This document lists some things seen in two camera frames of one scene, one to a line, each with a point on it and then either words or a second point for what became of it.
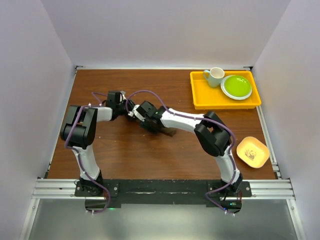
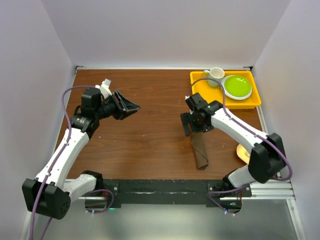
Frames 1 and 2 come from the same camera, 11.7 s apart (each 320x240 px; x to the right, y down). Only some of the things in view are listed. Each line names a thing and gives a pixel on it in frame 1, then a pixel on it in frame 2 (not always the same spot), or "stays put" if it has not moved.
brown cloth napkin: (169, 131) → (199, 145)
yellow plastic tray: (205, 97) stays put
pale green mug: (214, 76) stays put
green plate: (236, 87) stays put
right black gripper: (145, 125) → (186, 118)
